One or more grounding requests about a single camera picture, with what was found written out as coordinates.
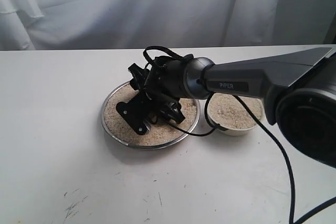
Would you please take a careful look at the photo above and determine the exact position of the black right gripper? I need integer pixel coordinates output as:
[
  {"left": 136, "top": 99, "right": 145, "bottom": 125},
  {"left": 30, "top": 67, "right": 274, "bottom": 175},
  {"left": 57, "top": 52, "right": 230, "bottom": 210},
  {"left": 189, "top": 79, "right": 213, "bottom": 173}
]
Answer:
[{"left": 128, "top": 63, "right": 185, "bottom": 124}]

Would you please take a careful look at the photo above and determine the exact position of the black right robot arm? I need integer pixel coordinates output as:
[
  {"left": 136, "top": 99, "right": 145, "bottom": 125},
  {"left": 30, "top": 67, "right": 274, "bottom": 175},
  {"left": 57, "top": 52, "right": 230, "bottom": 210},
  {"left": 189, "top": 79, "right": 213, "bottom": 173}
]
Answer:
[{"left": 128, "top": 46, "right": 335, "bottom": 167}]

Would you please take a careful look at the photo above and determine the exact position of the steel plate of rice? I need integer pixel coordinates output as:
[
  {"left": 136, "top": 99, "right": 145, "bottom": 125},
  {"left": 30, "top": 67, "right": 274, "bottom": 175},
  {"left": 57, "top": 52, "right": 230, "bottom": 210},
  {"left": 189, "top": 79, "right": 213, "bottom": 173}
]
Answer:
[{"left": 101, "top": 82, "right": 201, "bottom": 150}]

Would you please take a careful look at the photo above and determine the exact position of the white bowl of rice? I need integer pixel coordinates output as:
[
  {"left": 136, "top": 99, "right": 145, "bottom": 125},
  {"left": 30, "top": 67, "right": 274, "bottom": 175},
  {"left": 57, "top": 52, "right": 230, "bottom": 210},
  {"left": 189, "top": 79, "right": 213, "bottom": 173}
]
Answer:
[{"left": 205, "top": 93, "right": 264, "bottom": 136}]

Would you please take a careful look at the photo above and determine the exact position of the white fabric backdrop curtain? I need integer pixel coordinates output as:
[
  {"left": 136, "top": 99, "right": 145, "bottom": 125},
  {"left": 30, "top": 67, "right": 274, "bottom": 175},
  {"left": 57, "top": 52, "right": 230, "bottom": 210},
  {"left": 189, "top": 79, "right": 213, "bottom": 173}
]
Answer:
[{"left": 1, "top": 0, "right": 335, "bottom": 50}]

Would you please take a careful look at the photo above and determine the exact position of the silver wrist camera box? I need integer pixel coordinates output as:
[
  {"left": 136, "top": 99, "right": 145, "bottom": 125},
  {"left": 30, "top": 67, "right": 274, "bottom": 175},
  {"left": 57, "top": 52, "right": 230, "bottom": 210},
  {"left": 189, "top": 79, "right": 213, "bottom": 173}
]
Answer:
[{"left": 115, "top": 93, "right": 152, "bottom": 135}]

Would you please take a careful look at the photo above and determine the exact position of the black camera cable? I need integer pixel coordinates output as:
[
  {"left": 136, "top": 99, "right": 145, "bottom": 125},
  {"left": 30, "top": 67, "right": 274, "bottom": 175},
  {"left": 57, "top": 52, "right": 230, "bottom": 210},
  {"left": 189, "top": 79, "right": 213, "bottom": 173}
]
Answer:
[{"left": 143, "top": 46, "right": 336, "bottom": 224}]

